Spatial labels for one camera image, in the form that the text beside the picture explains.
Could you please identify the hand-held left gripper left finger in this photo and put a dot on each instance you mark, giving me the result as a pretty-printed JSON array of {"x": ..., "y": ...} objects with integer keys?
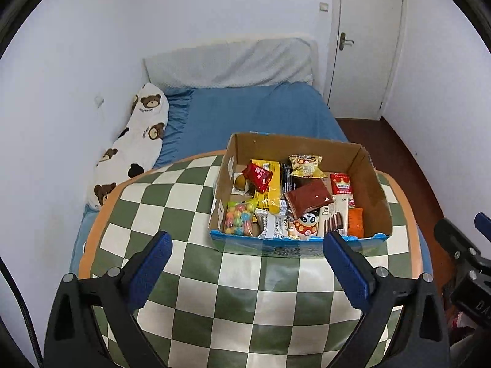
[{"x": 153, "y": 264}]

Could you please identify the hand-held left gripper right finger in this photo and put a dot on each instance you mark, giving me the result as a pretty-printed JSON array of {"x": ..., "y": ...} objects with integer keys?
[{"x": 347, "y": 268}]

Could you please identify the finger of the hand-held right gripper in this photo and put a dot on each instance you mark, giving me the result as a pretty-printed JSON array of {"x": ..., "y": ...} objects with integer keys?
[
  {"x": 452, "y": 237},
  {"x": 484, "y": 225}
]

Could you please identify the orange snack packet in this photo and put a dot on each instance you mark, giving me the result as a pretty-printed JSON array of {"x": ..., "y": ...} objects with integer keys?
[{"x": 356, "y": 222}]

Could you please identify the white chocolate stick biscuit box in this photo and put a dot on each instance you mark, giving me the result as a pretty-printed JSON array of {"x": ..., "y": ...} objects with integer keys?
[{"x": 333, "y": 214}]

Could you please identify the panda-print snack packet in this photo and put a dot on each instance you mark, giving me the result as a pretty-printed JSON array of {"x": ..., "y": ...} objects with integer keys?
[{"x": 307, "y": 224}]

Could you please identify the brown snack packet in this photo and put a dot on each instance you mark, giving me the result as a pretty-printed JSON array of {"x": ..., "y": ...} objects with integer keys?
[{"x": 308, "y": 197}]

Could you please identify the red crown-print snack packet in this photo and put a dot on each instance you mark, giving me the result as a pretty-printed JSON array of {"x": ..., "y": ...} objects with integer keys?
[{"x": 341, "y": 186}]

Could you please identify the white barcode snack packet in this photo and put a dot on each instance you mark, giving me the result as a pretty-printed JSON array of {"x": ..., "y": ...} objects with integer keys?
[{"x": 274, "y": 224}]

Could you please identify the cardboard box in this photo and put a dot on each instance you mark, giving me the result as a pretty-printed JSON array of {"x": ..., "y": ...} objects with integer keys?
[{"x": 368, "y": 176}]

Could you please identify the bag of colourful candy balls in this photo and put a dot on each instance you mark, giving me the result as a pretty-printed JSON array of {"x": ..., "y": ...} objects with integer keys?
[{"x": 238, "y": 218}]

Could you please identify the clear packet of brown snacks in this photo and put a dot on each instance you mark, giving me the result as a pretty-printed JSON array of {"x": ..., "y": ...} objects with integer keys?
[{"x": 257, "y": 229}]

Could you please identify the yellow and black snack packet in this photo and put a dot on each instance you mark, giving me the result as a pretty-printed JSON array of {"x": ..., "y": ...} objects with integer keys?
[{"x": 273, "y": 195}]

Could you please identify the clear yellow-edged bun packet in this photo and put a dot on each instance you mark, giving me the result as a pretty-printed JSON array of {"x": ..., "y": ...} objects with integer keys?
[{"x": 305, "y": 165}]

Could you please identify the clear packet with yellow cake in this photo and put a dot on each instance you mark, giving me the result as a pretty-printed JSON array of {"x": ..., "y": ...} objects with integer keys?
[{"x": 241, "y": 184}]

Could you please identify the small red snack packet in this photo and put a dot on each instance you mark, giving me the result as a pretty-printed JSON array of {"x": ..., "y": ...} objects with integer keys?
[{"x": 257, "y": 176}]

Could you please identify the green white checkered table cover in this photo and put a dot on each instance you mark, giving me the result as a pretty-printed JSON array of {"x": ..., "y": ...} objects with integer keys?
[{"x": 238, "y": 299}]

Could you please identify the white bear-print pillow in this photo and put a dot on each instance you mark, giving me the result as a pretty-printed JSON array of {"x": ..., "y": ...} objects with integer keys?
[{"x": 130, "y": 149}]

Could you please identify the blue bed sheet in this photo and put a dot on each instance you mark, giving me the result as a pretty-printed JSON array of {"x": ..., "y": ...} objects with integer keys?
[{"x": 249, "y": 115}]

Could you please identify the white door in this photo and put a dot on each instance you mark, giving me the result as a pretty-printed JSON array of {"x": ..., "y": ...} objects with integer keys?
[{"x": 368, "y": 65}]

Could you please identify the white light switch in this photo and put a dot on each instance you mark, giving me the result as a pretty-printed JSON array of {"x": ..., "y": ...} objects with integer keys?
[{"x": 324, "y": 7}]

